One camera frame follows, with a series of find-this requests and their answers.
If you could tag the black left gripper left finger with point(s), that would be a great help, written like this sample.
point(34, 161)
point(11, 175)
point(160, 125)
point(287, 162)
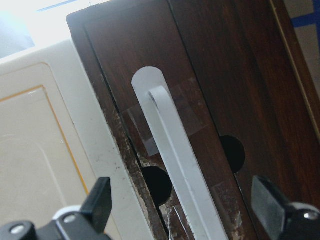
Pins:
point(98, 205)

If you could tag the cream plastic storage box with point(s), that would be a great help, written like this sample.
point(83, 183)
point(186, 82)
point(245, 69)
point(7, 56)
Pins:
point(55, 143)

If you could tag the wooden drawer with white handle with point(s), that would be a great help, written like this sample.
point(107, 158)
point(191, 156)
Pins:
point(162, 109)

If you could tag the dark wooden drawer cabinet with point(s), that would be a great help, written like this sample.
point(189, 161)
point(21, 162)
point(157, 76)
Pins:
point(240, 85)

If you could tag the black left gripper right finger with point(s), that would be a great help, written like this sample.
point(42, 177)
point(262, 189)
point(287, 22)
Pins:
point(269, 204)

